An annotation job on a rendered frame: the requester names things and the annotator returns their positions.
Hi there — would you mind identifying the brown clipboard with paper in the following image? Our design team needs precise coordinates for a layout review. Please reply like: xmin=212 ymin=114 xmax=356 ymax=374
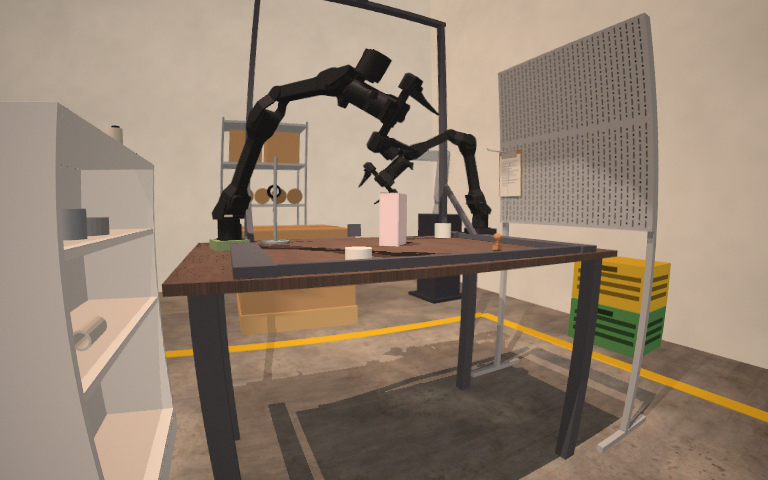
xmin=499 ymin=149 xmax=522 ymax=197

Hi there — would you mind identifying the white ruled paper sheet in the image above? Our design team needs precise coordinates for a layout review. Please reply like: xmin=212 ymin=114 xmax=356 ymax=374
xmin=500 ymin=154 xmax=521 ymax=197

